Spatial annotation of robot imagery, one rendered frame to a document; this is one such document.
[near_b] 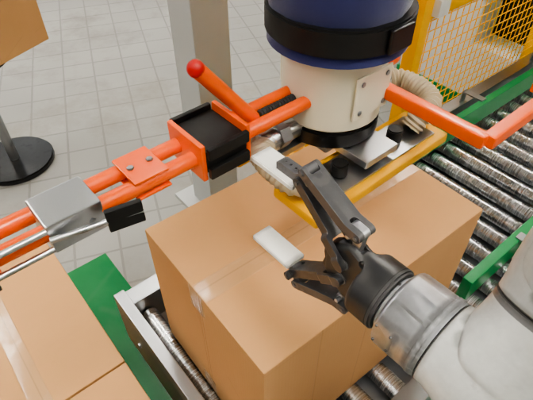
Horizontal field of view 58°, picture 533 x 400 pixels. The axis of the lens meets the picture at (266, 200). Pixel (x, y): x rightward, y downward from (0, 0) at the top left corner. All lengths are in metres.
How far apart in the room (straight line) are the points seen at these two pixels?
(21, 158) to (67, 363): 1.73
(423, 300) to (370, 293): 0.05
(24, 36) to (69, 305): 1.46
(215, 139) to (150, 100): 2.56
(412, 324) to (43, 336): 1.12
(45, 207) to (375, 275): 0.38
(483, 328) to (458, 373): 0.04
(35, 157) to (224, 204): 1.96
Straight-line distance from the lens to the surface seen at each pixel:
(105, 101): 3.28
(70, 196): 0.63
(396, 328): 0.48
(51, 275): 1.56
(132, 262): 2.23
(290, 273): 0.63
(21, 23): 2.55
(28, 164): 2.87
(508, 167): 1.99
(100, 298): 2.16
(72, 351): 1.39
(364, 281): 0.50
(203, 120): 0.71
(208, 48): 1.89
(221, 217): 1.03
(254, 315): 0.87
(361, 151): 0.82
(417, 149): 0.89
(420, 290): 0.49
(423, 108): 0.78
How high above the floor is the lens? 1.69
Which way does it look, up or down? 44 degrees down
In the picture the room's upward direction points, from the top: straight up
